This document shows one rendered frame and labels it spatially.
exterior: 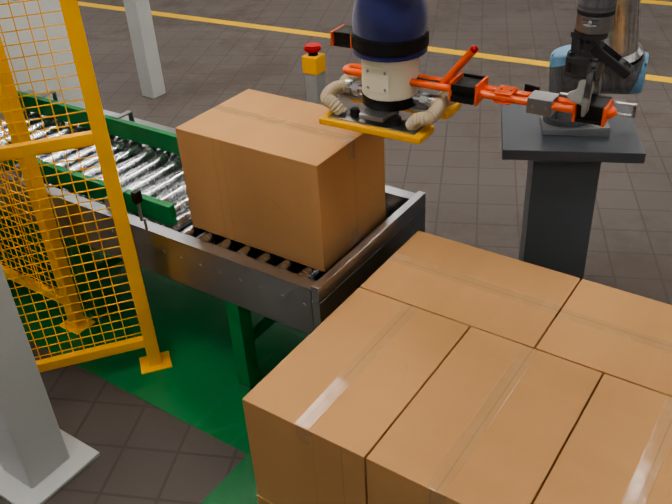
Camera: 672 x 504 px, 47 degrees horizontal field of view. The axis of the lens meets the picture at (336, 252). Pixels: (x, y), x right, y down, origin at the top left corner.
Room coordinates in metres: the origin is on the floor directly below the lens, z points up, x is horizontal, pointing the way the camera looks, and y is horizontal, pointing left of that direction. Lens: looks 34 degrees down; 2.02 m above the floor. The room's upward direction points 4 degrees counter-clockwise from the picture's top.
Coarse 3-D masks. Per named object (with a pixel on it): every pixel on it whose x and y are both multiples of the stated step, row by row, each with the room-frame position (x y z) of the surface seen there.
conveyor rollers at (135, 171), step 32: (0, 128) 3.53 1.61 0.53; (32, 128) 3.48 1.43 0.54; (64, 128) 3.44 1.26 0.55; (64, 160) 3.09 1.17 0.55; (96, 160) 3.10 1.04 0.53; (128, 160) 3.05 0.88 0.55; (160, 160) 3.05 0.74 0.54; (160, 192) 2.79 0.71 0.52; (160, 224) 2.54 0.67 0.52; (192, 224) 2.47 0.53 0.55
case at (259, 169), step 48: (240, 96) 2.70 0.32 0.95; (192, 144) 2.41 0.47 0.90; (240, 144) 2.29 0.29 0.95; (288, 144) 2.26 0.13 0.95; (336, 144) 2.24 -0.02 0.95; (192, 192) 2.43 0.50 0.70; (240, 192) 2.30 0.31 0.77; (288, 192) 2.17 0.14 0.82; (336, 192) 2.18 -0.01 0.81; (384, 192) 2.42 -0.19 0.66; (240, 240) 2.32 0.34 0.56; (288, 240) 2.19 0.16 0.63; (336, 240) 2.16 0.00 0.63
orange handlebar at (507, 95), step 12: (348, 72) 2.23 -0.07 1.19; (360, 72) 2.21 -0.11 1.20; (420, 84) 2.10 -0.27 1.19; (432, 84) 2.08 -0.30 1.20; (444, 84) 2.07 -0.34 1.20; (480, 96) 2.00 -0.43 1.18; (492, 96) 1.98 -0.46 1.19; (504, 96) 1.96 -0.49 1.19; (516, 96) 1.95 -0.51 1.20; (552, 108) 1.89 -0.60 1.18; (564, 108) 1.87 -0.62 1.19; (612, 108) 1.83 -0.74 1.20
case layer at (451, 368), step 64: (448, 256) 2.16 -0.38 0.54; (384, 320) 1.83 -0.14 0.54; (448, 320) 1.82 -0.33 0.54; (512, 320) 1.80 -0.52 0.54; (576, 320) 1.78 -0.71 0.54; (640, 320) 1.76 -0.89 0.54; (320, 384) 1.57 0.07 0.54; (384, 384) 1.56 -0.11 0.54; (448, 384) 1.54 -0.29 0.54; (512, 384) 1.52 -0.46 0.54; (576, 384) 1.51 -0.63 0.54; (640, 384) 1.50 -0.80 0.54; (256, 448) 1.52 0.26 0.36; (320, 448) 1.38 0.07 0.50; (384, 448) 1.33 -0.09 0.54; (448, 448) 1.31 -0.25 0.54; (512, 448) 1.30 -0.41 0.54; (576, 448) 1.29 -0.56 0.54; (640, 448) 1.28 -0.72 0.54
